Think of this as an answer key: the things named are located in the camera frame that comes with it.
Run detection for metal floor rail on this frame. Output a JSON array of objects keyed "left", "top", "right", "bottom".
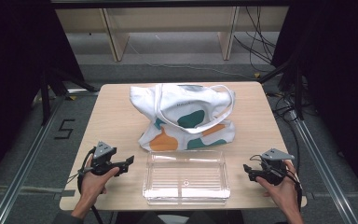
[
  {"left": 0, "top": 92, "right": 67, "bottom": 224},
  {"left": 288, "top": 108, "right": 358, "bottom": 224}
]

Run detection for white patterned tote bag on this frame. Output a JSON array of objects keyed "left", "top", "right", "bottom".
[{"left": 129, "top": 82, "right": 237, "bottom": 152}]

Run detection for white floor cable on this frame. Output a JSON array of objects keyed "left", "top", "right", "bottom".
[{"left": 126, "top": 34, "right": 256, "bottom": 79}]

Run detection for dark curtain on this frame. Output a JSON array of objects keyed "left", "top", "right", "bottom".
[
  {"left": 271, "top": 0, "right": 358, "bottom": 197},
  {"left": 0, "top": 0, "right": 85, "bottom": 194}
]

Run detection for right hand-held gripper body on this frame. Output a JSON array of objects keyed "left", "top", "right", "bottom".
[{"left": 258, "top": 147, "right": 296, "bottom": 187}]

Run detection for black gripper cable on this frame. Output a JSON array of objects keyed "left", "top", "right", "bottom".
[
  {"left": 67, "top": 147, "right": 104, "bottom": 224},
  {"left": 249, "top": 154, "right": 304, "bottom": 213}
]

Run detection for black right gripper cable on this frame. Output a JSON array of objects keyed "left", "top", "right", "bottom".
[{"left": 249, "top": 154, "right": 304, "bottom": 213}]

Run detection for clear plastic tray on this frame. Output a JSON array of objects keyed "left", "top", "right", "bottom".
[{"left": 142, "top": 149, "right": 231, "bottom": 206}]

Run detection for black floor cables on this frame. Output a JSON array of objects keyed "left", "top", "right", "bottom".
[{"left": 232, "top": 6, "right": 278, "bottom": 73}]

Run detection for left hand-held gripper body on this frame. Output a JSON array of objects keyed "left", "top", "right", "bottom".
[{"left": 89, "top": 141, "right": 119, "bottom": 176}]

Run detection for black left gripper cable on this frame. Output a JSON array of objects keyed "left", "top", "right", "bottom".
[{"left": 67, "top": 147, "right": 104, "bottom": 224}]

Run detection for person's left hand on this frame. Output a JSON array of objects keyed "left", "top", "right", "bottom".
[{"left": 79, "top": 156, "right": 121, "bottom": 210}]

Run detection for black metal stand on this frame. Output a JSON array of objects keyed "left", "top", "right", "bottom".
[
  {"left": 38, "top": 66, "right": 101, "bottom": 126},
  {"left": 256, "top": 55, "right": 306, "bottom": 121}
]

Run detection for person's right hand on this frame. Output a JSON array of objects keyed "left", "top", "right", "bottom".
[{"left": 255, "top": 160, "right": 300, "bottom": 217}]

